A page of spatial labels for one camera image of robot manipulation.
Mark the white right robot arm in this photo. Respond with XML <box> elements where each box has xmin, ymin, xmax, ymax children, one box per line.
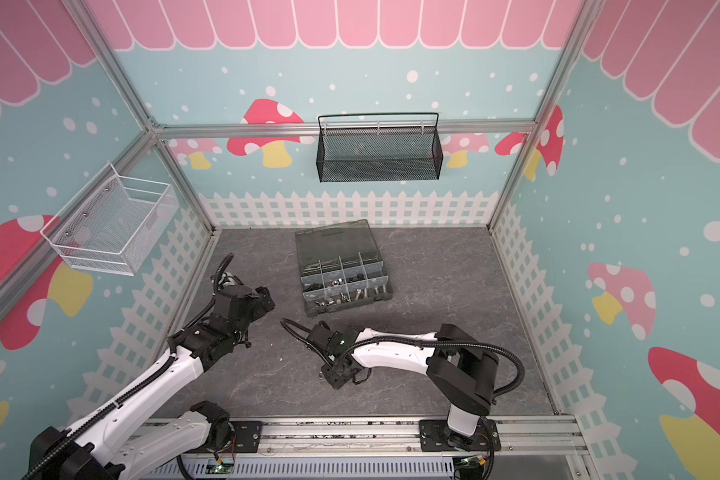
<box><xmin>306</xmin><ymin>322</ymin><xmax>499</xmax><ymax>443</ymax></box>

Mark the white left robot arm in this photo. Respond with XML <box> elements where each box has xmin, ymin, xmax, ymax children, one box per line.
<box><xmin>25</xmin><ymin>283</ymin><xmax>275</xmax><ymax>479</ymax></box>

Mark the white wire mesh basket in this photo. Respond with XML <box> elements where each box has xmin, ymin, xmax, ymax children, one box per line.
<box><xmin>40</xmin><ymin>164</ymin><xmax>179</xmax><ymax>276</ymax></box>

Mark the black wire mesh basket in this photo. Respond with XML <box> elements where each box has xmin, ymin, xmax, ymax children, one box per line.
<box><xmin>316</xmin><ymin>112</ymin><xmax>444</xmax><ymax>183</ymax></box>

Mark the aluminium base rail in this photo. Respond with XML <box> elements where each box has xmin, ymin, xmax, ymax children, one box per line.
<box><xmin>83</xmin><ymin>413</ymin><xmax>577</xmax><ymax>480</ymax></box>

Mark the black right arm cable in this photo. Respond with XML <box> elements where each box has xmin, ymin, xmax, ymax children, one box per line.
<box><xmin>280</xmin><ymin>317</ymin><xmax>527</xmax><ymax>400</ymax></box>

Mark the green transparent compartment organizer box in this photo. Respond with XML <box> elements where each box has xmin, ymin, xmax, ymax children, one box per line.
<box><xmin>295</xmin><ymin>219</ymin><xmax>394</xmax><ymax>318</ymax></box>

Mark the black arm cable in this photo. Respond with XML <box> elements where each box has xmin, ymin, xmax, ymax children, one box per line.
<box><xmin>280</xmin><ymin>317</ymin><xmax>527</xmax><ymax>400</ymax></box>
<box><xmin>20</xmin><ymin>253</ymin><xmax>236</xmax><ymax>480</ymax></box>

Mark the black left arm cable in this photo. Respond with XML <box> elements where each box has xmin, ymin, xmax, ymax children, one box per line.
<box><xmin>20</xmin><ymin>253</ymin><xmax>236</xmax><ymax>480</ymax></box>

